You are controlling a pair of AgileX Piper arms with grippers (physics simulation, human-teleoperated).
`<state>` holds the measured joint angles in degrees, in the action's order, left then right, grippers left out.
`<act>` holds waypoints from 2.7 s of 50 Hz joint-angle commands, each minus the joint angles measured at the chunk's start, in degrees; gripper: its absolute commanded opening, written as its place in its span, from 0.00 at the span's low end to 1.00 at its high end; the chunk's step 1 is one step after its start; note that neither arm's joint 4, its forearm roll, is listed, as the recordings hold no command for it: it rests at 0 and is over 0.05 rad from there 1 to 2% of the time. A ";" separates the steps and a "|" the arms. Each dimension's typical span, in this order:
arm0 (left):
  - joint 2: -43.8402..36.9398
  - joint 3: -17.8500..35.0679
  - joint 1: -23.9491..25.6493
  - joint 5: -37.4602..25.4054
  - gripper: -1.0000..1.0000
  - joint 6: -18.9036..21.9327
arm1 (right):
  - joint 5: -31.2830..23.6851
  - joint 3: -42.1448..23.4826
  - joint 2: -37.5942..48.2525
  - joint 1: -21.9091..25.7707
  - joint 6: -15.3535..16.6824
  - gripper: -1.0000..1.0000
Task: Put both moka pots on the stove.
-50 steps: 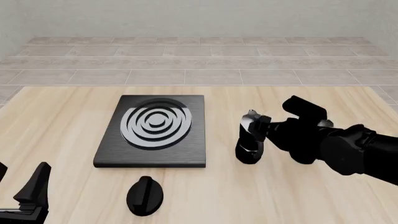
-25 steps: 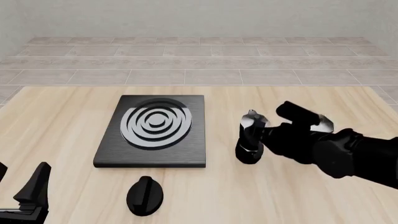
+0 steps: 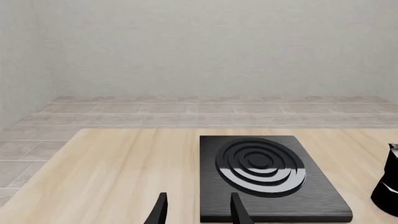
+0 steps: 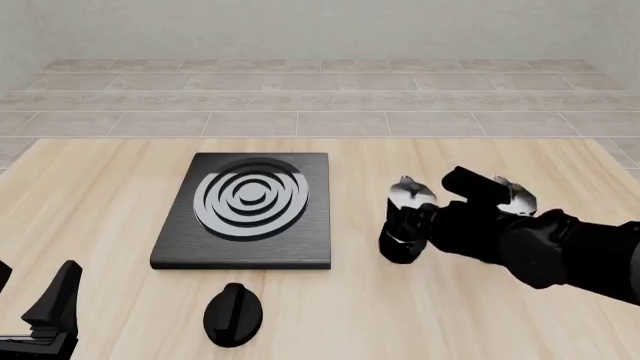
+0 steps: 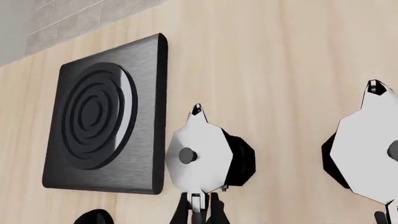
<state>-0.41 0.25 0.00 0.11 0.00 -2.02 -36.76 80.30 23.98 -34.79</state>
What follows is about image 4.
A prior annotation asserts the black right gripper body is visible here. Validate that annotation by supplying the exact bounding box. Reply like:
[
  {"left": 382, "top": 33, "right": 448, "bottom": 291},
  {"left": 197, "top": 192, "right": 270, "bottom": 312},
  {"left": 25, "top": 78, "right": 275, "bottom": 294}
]
[{"left": 440, "top": 165, "right": 512, "bottom": 212}]

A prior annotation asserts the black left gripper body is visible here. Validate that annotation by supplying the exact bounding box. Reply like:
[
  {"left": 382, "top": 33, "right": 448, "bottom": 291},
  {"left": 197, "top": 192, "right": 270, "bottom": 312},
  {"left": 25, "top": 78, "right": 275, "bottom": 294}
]
[{"left": 0, "top": 329, "right": 81, "bottom": 360}]

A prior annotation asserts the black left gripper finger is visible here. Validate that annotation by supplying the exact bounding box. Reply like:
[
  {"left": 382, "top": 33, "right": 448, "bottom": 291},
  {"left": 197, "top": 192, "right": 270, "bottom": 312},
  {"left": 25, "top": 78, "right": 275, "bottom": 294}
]
[
  {"left": 21, "top": 258, "right": 84, "bottom": 339},
  {"left": 0, "top": 259, "right": 14, "bottom": 293}
]

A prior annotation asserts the silver and black moka pot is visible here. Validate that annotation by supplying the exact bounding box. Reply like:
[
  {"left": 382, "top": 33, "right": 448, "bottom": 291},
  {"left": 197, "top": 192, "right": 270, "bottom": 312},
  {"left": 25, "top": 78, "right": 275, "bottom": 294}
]
[
  {"left": 378, "top": 174, "right": 440, "bottom": 266},
  {"left": 491, "top": 173, "right": 539, "bottom": 219}
]

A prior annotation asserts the flat black stove plate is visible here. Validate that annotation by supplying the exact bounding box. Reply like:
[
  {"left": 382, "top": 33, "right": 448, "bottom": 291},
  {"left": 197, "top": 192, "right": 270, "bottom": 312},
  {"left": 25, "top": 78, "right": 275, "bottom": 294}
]
[{"left": 149, "top": 151, "right": 333, "bottom": 272}]

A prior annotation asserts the round black stove knob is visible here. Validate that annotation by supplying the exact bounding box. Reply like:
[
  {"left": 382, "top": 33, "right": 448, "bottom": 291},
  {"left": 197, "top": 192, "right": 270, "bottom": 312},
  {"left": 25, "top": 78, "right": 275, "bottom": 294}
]
[{"left": 202, "top": 282, "right": 265, "bottom": 348}]

